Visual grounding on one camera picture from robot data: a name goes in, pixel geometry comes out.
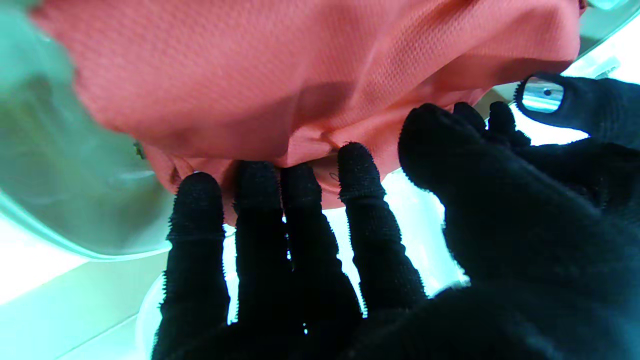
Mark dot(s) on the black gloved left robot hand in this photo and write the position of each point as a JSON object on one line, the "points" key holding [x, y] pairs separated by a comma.
{"points": [[605, 110]]}

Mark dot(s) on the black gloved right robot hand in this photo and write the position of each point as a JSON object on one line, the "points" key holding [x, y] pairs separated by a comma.
{"points": [[500, 260]]}

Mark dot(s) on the red shirt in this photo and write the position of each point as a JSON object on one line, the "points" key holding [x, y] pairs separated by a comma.
{"points": [[280, 70]]}

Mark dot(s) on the beige hard-shell suitcase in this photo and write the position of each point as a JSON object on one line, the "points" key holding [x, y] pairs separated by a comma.
{"points": [[60, 190]]}

